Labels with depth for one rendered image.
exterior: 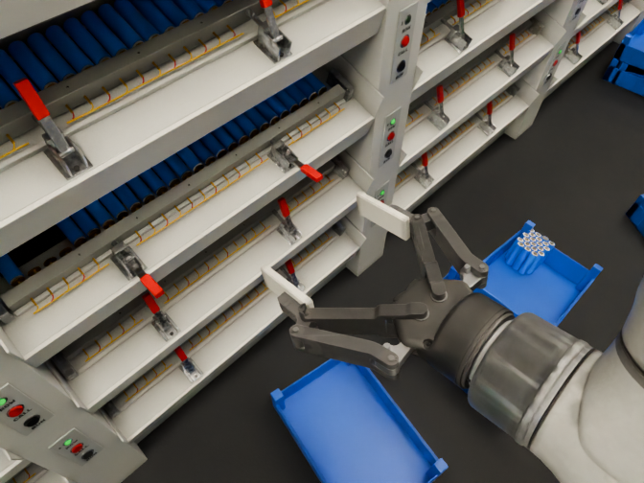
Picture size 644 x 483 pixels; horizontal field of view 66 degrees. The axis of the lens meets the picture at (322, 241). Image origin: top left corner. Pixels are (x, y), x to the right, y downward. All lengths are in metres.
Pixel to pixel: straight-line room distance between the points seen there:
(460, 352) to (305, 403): 0.73
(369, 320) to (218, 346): 0.62
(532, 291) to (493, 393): 0.88
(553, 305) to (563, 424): 0.89
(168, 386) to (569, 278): 0.96
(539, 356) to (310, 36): 0.46
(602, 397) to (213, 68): 0.49
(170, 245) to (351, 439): 0.58
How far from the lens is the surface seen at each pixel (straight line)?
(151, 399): 1.01
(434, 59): 0.98
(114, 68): 0.59
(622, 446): 0.36
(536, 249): 1.28
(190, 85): 0.60
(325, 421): 1.09
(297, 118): 0.78
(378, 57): 0.79
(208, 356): 1.02
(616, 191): 1.63
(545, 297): 1.27
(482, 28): 1.09
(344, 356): 0.44
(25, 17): 0.47
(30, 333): 0.69
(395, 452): 1.08
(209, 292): 0.86
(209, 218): 0.71
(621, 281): 1.43
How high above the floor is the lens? 1.05
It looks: 55 degrees down
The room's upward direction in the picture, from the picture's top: straight up
